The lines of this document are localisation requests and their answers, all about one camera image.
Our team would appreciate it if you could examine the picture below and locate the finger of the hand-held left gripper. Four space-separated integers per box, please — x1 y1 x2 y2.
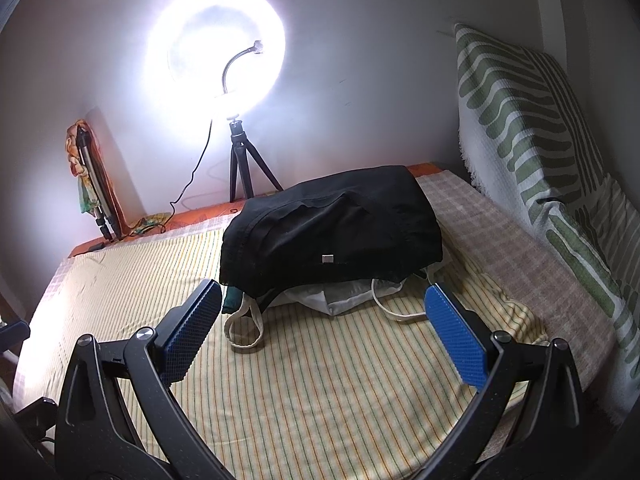
12 397 57 441
0 321 32 357

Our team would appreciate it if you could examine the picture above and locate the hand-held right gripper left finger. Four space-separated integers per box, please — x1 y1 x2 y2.
54 279 236 480

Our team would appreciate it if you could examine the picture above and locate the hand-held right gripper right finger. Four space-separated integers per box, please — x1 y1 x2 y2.
420 282 586 480

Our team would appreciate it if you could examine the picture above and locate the black garment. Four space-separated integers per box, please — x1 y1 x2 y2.
219 165 445 306

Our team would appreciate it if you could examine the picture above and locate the teal garment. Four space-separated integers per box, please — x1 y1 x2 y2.
222 285 247 315

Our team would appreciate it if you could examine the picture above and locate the beige checked blanket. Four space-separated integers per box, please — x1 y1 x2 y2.
415 170 621 461

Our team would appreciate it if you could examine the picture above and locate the green yellow patterned cloth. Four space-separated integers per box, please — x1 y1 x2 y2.
129 211 173 236

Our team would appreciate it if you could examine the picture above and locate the white tote bag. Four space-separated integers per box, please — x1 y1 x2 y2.
222 260 453 351

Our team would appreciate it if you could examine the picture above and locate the orange mattress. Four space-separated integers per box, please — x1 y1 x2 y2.
67 160 446 258

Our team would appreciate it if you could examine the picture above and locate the yellow striped bed sheet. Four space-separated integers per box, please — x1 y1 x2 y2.
12 225 551 480

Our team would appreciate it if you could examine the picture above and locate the orange fabric panel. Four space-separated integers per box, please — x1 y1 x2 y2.
87 127 125 238

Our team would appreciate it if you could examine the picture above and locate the folded black metal stand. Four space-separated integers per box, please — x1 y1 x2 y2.
75 127 123 241

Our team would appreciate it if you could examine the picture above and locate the colourful patterned scarf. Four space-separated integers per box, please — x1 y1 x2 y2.
64 119 98 218

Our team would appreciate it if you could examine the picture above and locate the green striped white cushion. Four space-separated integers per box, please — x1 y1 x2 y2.
454 22 640 421

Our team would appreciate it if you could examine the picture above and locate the gooseneck phone holder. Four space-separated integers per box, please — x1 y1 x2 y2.
221 39 266 98

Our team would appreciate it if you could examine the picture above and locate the black power cable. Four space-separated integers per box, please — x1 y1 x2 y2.
125 117 216 236

